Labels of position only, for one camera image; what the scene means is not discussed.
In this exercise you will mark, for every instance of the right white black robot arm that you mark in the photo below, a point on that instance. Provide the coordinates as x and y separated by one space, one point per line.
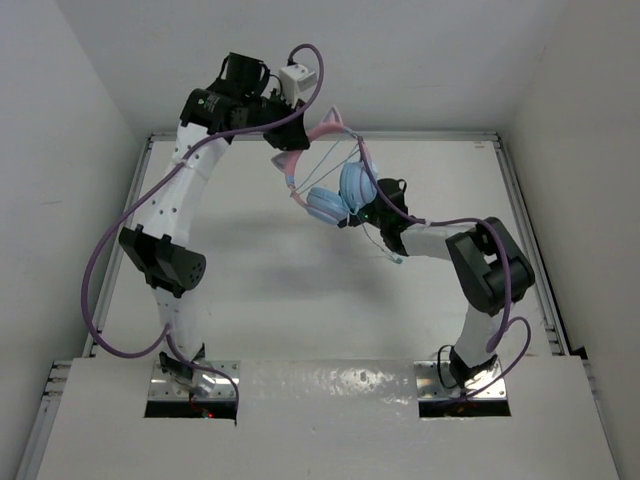
491 269

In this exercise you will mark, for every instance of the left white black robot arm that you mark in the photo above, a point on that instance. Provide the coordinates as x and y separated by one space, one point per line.
245 97

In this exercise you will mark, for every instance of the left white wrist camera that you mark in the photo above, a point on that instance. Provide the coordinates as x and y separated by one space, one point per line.
296 79

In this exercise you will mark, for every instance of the metal base plate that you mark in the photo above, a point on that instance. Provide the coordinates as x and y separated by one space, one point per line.
435 383
204 386

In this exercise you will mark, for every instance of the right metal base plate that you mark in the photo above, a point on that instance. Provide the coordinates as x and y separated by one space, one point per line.
435 383

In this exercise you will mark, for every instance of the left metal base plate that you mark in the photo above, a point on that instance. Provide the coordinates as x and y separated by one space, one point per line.
204 386

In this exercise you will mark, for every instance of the aluminium table frame rail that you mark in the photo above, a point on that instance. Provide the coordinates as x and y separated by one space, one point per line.
325 331

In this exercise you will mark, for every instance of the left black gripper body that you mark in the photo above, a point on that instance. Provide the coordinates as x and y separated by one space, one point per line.
276 109

